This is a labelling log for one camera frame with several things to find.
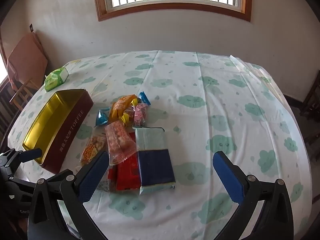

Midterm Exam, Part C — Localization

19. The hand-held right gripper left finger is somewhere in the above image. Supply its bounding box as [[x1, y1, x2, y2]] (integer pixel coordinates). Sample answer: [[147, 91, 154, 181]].
[[27, 151, 110, 240]]

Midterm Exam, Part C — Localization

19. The blue and white snack packet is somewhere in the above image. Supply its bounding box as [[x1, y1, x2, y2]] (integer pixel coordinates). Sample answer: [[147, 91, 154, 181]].
[[132, 127, 176, 197]]

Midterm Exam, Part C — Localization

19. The blue candy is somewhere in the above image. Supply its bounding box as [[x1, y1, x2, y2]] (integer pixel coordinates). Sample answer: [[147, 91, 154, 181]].
[[139, 92, 152, 105], [94, 107, 112, 127]]

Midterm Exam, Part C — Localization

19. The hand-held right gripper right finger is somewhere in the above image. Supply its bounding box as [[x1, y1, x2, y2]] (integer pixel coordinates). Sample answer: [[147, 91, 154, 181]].
[[212, 151, 294, 240]]

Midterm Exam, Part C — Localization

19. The maroon tin box gold interior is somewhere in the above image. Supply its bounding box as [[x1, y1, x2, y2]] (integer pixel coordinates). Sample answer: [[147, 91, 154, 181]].
[[22, 89, 94, 174]]

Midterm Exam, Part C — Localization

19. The light wooden chair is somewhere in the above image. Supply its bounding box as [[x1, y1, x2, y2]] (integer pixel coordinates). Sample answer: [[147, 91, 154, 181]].
[[9, 77, 40, 110]]

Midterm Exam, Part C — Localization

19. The yellow popcorn snack packet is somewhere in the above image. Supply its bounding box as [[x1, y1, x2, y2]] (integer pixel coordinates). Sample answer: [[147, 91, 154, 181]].
[[79, 133, 108, 167]]

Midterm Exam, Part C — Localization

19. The dark wooden chair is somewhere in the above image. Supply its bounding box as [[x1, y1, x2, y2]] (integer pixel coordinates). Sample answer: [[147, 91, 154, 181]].
[[299, 70, 320, 145]]

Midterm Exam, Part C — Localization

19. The clear peanut snack packet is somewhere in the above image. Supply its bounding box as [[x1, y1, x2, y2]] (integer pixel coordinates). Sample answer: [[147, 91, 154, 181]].
[[104, 120, 139, 166]]

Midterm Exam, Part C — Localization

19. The pink snack packet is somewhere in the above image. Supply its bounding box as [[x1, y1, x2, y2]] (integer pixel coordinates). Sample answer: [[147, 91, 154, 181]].
[[130, 103, 150, 127]]

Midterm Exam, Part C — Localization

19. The green tissue pack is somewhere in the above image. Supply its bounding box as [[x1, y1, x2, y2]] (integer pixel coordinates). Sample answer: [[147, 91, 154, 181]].
[[44, 67, 69, 92]]

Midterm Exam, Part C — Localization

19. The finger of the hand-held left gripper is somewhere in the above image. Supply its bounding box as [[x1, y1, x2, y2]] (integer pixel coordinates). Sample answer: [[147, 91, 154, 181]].
[[0, 148, 42, 172]]

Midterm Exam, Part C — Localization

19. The red snack packet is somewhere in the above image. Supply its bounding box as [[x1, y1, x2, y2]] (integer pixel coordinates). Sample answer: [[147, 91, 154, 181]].
[[108, 132, 142, 192]]

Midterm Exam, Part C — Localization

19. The cloud printed tablecloth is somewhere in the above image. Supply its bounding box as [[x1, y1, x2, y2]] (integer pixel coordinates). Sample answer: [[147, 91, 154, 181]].
[[7, 50, 313, 240]]

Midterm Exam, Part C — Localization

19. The orange snack packet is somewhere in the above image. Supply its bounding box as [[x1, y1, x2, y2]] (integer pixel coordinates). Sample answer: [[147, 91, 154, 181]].
[[109, 94, 138, 123]]

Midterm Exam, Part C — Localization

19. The clear packet with yellow ends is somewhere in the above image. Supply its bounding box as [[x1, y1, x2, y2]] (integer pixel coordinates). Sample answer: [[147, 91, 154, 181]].
[[121, 98, 140, 128]]

